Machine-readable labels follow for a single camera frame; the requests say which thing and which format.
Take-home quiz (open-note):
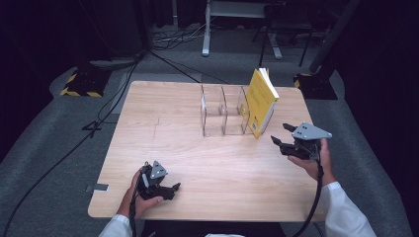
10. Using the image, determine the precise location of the white metal desk frame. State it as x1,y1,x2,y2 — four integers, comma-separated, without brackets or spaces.
201,0,285,61

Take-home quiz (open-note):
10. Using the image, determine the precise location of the black chair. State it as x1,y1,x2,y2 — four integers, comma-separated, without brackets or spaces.
251,2,314,67

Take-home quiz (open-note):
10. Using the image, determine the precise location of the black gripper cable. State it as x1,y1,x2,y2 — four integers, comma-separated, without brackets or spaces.
291,154,325,237
128,191,138,237

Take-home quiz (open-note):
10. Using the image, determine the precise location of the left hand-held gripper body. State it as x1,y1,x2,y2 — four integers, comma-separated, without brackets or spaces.
136,160,169,201

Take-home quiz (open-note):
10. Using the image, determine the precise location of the person's left hand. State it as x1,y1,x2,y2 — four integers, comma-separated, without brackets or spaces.
117,166,164,220

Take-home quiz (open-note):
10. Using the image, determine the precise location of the person's right hand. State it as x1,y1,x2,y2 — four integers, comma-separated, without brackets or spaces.
287,137,337,187

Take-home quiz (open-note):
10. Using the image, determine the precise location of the bundle of floor cables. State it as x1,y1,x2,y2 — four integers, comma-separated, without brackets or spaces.
151,19,213,51

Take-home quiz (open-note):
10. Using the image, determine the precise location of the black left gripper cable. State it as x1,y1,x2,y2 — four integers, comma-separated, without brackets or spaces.
128,191,138,237

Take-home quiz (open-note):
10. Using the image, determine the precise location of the grey tape strip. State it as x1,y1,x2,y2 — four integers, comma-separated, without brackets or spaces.
85,183,110,194

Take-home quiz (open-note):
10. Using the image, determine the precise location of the long black floor cable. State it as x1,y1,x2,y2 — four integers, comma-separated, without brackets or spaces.
0,53,144,237

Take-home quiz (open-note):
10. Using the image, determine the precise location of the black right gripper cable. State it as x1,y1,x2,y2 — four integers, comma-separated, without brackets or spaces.
291,154,325,237

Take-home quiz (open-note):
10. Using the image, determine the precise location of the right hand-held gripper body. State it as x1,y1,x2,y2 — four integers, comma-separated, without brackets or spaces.
290,121,333,161

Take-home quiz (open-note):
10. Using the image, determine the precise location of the yellow black striped stand base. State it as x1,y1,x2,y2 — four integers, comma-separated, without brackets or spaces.
293,72,339,101
59,67,112,98

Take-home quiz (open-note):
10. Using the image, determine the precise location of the yellow book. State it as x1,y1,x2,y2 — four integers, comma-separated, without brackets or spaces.
245,67,281,139

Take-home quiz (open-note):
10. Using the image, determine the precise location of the grey slanted metal pole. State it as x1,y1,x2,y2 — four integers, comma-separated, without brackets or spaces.
309,0,363,74

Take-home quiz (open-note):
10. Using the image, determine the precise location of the clear acrylic divided organizer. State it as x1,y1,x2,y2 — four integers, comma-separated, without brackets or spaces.
200,84,252,137

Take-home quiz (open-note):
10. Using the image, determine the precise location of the thin black floor cable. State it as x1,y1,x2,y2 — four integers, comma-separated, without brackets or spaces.
147,49,229,85

